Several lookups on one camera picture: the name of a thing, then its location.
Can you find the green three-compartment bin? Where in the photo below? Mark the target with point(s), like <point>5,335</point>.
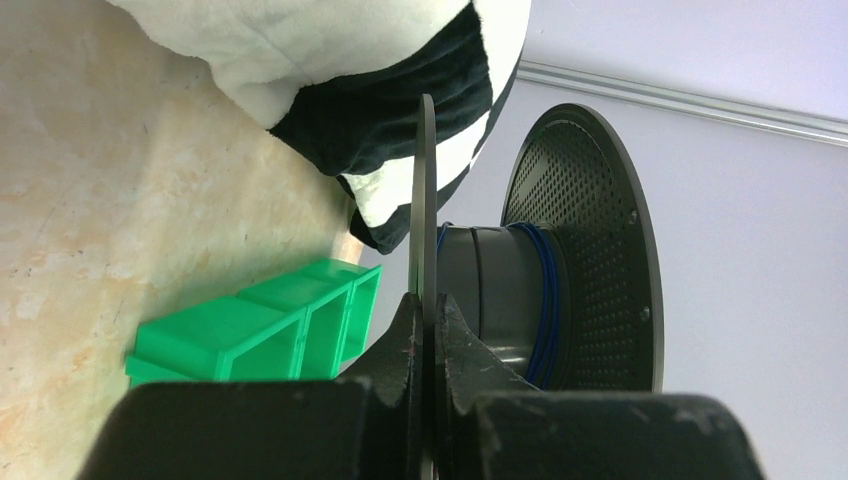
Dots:
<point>303,325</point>

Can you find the dark grey filament spool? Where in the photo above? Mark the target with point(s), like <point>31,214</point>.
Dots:
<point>565,289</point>

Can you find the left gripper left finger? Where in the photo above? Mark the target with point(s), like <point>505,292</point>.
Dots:
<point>365,424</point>

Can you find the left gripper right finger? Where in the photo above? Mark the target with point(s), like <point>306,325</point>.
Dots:
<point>492,424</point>

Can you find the black white checkered blanket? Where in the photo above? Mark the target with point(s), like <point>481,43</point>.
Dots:
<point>340,83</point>

